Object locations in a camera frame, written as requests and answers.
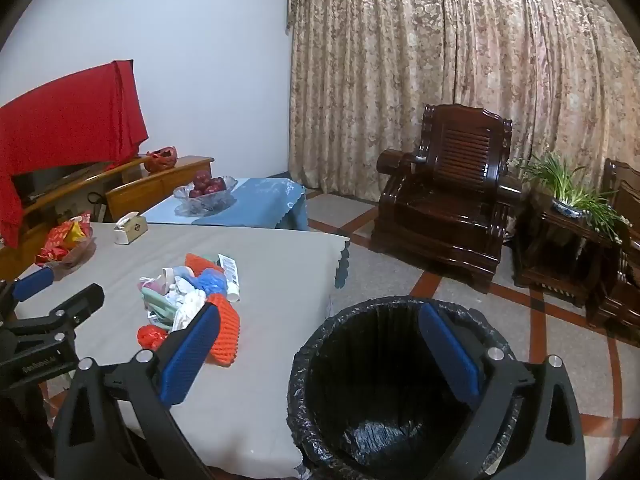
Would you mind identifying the heap of red apples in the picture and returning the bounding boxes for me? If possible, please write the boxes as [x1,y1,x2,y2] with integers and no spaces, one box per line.
[188,170,227,198]

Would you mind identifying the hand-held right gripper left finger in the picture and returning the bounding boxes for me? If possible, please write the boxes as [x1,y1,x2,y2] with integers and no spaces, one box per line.
[52,302,223,480]

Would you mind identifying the pale green packet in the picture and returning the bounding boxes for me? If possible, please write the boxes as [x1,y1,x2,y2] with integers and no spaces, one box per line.
[141,285,176,322]

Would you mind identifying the grey tablecloth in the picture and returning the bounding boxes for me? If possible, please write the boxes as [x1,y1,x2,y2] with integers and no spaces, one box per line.
[0,220,351,478]

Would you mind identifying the small orange foam net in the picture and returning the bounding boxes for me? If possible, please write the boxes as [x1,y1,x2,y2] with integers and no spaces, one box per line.
[184,253,226,278]

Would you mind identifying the potted green plant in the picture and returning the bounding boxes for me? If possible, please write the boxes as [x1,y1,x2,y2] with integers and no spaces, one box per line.
[520,152,631,243]

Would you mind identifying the dish of red snack packets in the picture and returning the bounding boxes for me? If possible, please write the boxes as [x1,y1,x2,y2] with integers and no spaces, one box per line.
[34,212,97,281]

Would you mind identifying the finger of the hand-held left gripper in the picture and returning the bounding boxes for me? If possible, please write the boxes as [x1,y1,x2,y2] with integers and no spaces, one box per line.
[0,283,106,361]
[0,266,55,323]

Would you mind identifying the wooden cabinet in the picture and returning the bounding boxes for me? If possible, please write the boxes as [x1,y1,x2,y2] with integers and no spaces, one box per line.
[0,155,216,281]

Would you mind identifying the red cloth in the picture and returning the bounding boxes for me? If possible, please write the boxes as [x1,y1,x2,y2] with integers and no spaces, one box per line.
[0,59,150,248]

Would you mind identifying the glass fruit bowl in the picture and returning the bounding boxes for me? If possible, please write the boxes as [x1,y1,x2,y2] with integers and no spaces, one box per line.
[172,175,238,216]

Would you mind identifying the large orange foam net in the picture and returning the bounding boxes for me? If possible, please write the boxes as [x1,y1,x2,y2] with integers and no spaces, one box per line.
[205,294,242,367]

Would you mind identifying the blue plastic wrapper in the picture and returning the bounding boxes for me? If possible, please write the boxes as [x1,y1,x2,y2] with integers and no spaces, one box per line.
[192,267,228,301]

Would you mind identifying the small red wrapper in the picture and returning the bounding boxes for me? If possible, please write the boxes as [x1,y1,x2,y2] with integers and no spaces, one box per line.
[137,324,171,352]

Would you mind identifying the white toothpaste tube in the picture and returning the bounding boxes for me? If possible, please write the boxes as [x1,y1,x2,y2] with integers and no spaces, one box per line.
[217,254,242,303]

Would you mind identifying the dark wooden side table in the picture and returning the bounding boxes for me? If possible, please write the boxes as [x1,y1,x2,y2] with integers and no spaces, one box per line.
[512,192,618,308]

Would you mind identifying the pink and white cup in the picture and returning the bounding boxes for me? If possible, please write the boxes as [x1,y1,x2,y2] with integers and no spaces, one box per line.
[159,267,191,287]

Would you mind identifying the dark wooden armchair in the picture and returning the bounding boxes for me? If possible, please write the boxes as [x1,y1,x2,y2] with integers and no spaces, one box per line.
[370,104,523,293]
[587,157,640,348]

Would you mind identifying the red plastic bag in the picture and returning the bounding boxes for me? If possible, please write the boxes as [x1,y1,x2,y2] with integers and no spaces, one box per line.
[144,146,179,173]

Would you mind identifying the television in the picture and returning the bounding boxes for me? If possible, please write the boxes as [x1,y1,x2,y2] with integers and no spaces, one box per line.
[12,160,116,206]

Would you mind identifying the blue tablecloth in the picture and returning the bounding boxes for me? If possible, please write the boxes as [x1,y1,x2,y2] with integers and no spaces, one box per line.
[142,177,310,232]

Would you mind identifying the white tissue box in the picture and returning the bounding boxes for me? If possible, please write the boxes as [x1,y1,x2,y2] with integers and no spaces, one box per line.
[112,211,149,246]

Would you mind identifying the black-lined trash bin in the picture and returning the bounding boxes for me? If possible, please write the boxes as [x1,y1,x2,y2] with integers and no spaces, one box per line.
[287,296,526,480]

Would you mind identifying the floral beige curtain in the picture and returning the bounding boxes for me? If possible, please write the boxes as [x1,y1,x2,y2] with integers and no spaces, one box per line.
[286,0,640,206]

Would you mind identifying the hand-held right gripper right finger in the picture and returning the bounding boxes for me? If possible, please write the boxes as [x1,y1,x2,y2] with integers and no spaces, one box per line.
[417,302,587,480]

